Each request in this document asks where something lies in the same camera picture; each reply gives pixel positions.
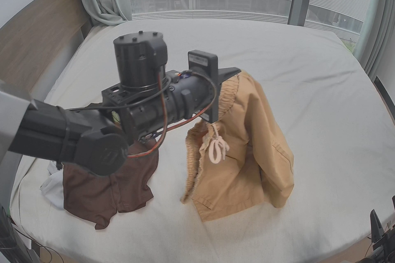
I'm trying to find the tan shorts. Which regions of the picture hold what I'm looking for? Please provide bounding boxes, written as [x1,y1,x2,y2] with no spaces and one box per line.
[180,70,295,223]

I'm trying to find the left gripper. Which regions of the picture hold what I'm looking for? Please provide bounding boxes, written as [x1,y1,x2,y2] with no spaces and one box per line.
[168,66,242,126]

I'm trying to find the bed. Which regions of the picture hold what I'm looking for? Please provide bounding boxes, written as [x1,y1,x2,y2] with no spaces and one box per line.
[0,0,395,263]

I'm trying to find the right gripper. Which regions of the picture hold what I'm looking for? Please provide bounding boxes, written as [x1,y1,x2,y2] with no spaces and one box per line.
[370,195,395,256]

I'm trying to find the white garment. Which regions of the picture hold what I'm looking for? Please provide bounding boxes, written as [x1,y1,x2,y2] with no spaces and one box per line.
[39,161,66,210]

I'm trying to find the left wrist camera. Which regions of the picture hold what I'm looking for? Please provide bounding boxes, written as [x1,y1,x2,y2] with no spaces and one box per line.
[187,49,220,79]

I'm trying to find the brown shorts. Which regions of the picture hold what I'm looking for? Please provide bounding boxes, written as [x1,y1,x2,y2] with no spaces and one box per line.
[63,136,160,230]

